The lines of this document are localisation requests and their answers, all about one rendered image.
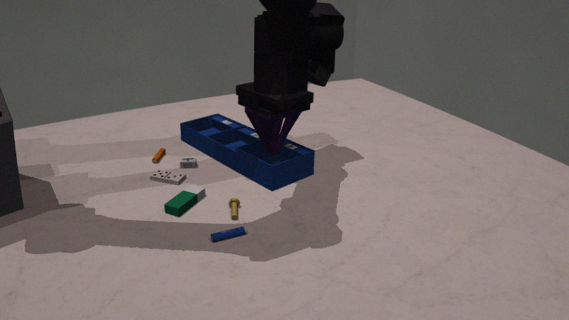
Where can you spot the dark blue cylinder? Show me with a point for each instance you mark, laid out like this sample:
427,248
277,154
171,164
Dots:
228,234

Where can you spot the white domino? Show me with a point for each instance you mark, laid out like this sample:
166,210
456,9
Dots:
168,177

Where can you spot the orange cylinder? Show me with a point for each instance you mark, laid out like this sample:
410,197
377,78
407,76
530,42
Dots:
157,157

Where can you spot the dark blue rack of bins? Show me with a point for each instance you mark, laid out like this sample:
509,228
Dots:
239,147

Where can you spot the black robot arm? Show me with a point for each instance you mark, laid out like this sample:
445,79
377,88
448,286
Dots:
320,32

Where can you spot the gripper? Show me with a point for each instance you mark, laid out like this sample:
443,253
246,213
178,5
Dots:
269,102

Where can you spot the brass hex bolt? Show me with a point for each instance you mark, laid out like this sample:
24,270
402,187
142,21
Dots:
234,204

